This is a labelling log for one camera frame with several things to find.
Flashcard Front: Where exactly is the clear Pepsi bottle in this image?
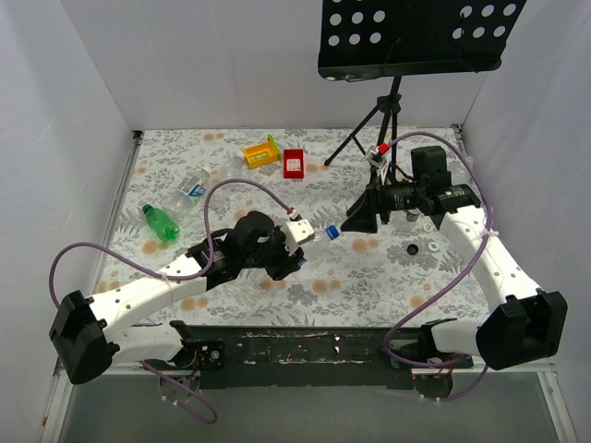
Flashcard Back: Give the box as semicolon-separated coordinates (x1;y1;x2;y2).
244;224;344;282

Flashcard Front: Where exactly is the blue bottle cap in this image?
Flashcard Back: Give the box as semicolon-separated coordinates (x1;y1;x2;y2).
325;225;341;241

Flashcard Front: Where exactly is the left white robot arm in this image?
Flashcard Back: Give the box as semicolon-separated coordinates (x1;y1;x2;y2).
49;211;314;385

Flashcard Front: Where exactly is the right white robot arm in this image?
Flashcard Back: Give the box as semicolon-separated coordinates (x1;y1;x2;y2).
341;146;568;370

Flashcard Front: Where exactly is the small clear upright bottle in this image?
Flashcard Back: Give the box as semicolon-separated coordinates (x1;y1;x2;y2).
395;211;421;232

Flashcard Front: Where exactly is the black bottle cap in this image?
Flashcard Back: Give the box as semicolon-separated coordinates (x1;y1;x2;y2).
406;244;418;256

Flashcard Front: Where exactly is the clear bottle blue label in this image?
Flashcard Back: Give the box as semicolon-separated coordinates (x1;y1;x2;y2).
163;166;211;218

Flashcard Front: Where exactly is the green plastic bottle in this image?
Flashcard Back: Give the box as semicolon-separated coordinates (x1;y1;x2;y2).
141;204;180;243

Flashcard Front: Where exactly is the floral tablecloth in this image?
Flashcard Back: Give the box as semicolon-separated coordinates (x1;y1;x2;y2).
111;127;488;327

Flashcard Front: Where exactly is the red plastic box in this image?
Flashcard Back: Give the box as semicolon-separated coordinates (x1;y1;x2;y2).
283;149;305;179

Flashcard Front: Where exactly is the yellow plastic box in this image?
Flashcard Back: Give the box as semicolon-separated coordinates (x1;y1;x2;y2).
243;135;281;169

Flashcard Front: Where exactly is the black music stand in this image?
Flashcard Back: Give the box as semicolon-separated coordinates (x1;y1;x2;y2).
318;0;525;142

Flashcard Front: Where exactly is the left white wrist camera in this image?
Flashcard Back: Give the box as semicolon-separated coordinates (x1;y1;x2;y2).
282;219;315;245

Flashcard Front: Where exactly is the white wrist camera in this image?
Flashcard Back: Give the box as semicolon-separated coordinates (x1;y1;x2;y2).
365;143;392;169
282;219;315;245

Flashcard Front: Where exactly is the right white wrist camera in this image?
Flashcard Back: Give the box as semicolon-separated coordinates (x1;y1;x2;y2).
365;143;392;169

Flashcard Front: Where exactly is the clear bottle by wall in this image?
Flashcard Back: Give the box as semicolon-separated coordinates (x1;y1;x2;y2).
448;156;474;186

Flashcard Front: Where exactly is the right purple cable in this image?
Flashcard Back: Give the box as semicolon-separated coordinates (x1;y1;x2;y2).
382;131;498;402

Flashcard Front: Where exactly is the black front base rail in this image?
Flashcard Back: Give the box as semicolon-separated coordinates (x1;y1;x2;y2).
147;321;416;390

